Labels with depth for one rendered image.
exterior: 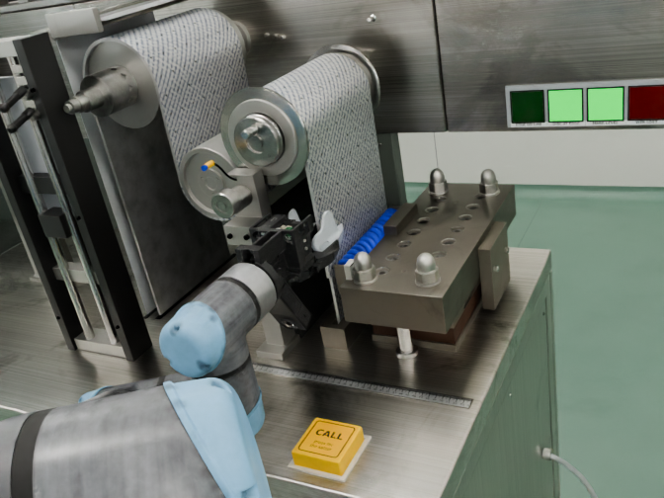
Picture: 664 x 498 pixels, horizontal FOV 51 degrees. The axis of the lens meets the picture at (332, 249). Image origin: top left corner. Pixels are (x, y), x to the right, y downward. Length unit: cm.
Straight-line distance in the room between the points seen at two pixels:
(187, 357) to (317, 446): 22
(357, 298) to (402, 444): 22
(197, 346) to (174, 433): 34
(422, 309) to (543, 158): 284
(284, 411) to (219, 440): 58
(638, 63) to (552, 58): 13
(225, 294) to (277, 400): 27
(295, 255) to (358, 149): 28
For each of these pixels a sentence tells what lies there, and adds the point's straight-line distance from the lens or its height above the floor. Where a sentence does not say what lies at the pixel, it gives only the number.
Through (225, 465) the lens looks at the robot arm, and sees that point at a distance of 46.
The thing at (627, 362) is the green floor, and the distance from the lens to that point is 260.
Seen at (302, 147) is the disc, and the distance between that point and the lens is 100.
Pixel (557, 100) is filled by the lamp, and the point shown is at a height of 119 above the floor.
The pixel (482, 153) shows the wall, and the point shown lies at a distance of 386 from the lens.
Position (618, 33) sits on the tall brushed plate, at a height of 129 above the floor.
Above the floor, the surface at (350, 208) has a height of 109.
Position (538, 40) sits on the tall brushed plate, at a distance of 119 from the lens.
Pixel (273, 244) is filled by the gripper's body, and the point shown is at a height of 115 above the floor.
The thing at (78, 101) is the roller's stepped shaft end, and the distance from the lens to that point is 110.
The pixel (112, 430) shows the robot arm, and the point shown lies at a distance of 48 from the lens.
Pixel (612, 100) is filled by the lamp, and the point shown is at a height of 119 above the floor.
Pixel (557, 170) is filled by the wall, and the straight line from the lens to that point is 380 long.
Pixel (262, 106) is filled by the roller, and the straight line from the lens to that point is 101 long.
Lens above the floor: 153
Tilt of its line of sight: 25 degrees down
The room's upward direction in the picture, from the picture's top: 11 degrees counter-clockwise
